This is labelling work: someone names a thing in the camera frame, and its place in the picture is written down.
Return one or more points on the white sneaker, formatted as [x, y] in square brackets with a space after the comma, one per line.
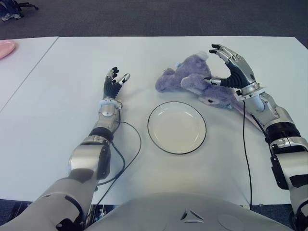
[10, 16]

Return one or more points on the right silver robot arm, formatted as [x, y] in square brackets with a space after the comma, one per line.
[284, 134]

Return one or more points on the pink plate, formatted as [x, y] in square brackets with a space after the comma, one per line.
[6, 49]

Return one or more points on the purple plush bunny doll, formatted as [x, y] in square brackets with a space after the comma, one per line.
[190, 69]

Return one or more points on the grey robot torso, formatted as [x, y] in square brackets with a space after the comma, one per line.
[187, 211]

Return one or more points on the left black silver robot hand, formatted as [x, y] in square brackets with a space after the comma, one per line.
[110, 87]

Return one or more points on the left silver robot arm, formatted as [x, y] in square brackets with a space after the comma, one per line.
[84, 158]

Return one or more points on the black office chair base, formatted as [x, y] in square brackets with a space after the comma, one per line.
[27, 6]

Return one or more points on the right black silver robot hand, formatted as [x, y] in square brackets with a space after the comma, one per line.
[240, 74]

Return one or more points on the white plate with black rim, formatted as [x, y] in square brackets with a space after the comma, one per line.
[176, 127]

